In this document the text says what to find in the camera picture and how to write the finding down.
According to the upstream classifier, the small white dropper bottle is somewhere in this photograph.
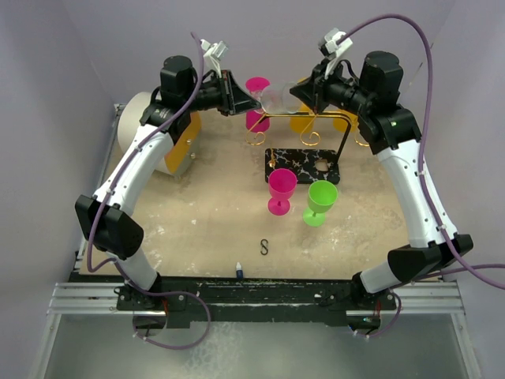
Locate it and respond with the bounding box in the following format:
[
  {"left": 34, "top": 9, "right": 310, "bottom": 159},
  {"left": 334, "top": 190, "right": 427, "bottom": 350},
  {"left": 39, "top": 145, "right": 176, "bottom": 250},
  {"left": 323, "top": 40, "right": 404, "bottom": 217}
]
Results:
[{"left": 236, "top": 262, "right": 244, "bottom": 280}]

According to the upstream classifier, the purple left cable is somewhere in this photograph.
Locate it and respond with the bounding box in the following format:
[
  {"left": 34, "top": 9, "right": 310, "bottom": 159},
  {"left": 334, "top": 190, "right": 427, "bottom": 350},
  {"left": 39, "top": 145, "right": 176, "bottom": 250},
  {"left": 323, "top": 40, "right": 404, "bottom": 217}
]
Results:
[{"left": 86, "top": 32, "right": 206, "bottom": 274}]

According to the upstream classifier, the pink wine glass on table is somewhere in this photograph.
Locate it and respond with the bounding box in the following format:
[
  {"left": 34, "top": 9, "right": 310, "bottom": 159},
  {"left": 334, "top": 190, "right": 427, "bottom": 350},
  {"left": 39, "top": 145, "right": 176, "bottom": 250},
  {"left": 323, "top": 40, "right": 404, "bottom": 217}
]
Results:
[{"left": 267, "top": 168, "right": 297, "bottom": 216}]

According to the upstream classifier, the green wine glass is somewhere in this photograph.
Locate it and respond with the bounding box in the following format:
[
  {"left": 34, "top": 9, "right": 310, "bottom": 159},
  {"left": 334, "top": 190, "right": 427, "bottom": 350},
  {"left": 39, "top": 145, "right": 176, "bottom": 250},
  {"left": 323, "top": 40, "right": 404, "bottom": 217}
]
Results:
[{"left": 302, "top": 180, "right": 339, "bottom": 227}]

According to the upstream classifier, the clear glass cup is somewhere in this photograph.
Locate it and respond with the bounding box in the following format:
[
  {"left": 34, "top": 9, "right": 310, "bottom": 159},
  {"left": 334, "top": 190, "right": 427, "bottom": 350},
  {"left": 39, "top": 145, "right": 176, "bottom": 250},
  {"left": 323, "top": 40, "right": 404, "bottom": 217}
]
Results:
[{"left": 260, "top": 81, "right": 301, "bottom": 114}]

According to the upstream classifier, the gold wire wine glass rack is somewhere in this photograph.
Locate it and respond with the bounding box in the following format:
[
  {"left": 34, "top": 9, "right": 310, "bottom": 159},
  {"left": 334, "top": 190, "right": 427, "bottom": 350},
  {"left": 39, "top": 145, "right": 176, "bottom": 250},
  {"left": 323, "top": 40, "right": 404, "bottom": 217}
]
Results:
[{"left": 245, "top": 111, "right": 358, "bottom": 147}]

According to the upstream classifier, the orange wine glass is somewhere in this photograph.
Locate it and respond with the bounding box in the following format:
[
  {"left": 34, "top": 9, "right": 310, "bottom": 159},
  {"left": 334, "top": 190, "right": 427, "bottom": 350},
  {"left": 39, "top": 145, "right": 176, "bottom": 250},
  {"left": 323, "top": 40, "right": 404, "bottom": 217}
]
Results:
[
  {"left": 289, "top": 77, "right": 316, "bottom": 135},
  {"left": 333, "top": 111, "right": 358, "bottom": 133}
]

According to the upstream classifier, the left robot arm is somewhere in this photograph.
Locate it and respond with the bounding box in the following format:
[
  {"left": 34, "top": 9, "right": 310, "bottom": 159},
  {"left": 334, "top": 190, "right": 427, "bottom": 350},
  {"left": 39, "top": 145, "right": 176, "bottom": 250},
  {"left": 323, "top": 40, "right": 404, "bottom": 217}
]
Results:
[{"left": 75, "top": 55, "right": 260, "bottom": 310}]

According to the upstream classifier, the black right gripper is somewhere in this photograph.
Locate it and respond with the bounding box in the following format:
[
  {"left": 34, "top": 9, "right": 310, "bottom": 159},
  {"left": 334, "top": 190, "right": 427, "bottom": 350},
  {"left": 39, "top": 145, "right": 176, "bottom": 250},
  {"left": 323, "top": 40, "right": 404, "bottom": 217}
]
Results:
[{"left": 290, "top": 55, "right": 373, "bottom": 117}]

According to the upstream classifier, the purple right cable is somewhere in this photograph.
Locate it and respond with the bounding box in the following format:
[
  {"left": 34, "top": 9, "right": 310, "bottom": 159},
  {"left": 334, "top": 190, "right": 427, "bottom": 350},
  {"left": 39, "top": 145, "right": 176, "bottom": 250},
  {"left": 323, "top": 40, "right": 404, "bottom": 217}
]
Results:
[{"left": 335, "top": 13, "right": 505, "bottom": 291}]

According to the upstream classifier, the aluminium frame rail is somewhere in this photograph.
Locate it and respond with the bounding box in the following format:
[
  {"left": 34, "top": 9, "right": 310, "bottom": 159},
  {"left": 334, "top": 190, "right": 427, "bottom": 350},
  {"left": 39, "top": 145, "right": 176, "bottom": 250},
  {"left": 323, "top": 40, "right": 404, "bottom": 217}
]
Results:
[{"left": 48, "top": 283, "right": 118, "bottom": 315}]

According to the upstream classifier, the black marble rack base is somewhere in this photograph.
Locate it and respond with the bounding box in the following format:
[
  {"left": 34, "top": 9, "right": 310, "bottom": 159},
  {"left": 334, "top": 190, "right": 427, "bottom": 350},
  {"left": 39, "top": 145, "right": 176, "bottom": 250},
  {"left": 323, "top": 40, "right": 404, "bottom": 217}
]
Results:
[{"left": 264, "top": 148, "right": 341, "bottom": 185}]

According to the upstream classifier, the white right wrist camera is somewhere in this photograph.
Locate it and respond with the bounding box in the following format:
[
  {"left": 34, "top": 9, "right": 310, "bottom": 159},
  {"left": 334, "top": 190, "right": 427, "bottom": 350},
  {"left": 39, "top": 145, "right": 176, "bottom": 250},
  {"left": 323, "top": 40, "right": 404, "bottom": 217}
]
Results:
[{"left": 318, "top": 28, "right": 353, "bottom": 79}]

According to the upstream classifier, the orange wine glass front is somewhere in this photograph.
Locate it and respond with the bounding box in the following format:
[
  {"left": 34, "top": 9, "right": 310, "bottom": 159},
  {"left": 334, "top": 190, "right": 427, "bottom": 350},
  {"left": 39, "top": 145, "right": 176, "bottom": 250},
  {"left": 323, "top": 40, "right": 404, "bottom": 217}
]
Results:
[{"left": 333, "top": 111, "right": 358, "bottom": 133}]

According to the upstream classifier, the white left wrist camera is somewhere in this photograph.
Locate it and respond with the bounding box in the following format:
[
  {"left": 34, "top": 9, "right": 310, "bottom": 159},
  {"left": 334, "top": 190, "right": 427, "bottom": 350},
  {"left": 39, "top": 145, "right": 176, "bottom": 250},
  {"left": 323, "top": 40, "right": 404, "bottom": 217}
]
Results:
[{"left": 200, "top": 39, "right": 229, "bottom": 78}]

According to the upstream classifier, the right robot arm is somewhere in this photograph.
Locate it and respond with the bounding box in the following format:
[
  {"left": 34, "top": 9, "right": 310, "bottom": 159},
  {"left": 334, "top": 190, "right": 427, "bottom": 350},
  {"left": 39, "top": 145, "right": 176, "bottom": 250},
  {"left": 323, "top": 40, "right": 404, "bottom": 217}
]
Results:
[{"left": 290, "top": 51, "right": 473, "bottom": 309}]

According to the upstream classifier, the pink wine glass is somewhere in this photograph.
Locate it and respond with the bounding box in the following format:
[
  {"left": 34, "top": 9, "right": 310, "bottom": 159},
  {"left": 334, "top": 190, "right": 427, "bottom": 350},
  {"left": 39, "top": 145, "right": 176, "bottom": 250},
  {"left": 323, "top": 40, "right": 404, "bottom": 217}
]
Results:
[
  {"left": 267, "top": 168, "right": 297, "bottom": 216},
  {"left": 245, "top": 77, "right": 270, "bottom": 133}
]

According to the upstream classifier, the black S hook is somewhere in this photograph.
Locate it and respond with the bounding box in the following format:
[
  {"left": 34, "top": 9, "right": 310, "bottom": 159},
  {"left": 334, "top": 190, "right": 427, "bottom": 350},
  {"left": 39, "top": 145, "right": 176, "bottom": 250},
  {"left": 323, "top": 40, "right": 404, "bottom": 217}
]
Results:
[{"left": 260, "top": 238, "right": 269, "bottom": 256}]

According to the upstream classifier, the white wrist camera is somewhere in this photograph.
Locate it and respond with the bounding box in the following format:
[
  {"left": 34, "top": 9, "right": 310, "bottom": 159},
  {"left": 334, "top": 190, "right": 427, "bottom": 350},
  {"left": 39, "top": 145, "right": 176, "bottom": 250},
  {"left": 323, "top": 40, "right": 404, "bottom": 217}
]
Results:
[
  {"left": 200, "top": 39, "right": 229, "bottom": 78},
  {"left": 318, "top": 28, "right": 353, "bottom": 79}
]

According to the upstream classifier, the white round drawer box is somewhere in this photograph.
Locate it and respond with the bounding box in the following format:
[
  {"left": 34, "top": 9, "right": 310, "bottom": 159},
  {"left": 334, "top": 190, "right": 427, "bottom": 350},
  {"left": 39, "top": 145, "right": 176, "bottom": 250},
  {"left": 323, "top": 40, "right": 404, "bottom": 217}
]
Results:
[{"left": 118, "top": 92, "right": 202, "bottom": 177}]

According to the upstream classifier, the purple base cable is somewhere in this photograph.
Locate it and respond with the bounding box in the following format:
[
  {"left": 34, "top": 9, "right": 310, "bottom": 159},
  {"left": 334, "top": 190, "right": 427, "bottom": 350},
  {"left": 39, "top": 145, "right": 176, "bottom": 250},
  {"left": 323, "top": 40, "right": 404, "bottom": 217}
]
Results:
[{"left": 131, "top": 290, "right": 213, "bottom": 350}]

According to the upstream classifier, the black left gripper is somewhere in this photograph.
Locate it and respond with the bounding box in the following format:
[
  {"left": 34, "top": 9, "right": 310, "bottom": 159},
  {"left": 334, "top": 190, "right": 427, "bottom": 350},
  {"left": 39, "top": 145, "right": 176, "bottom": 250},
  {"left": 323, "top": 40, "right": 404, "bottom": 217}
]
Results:
[{"left": 183, "top": 70, "right": 261, "bottom": 117}]

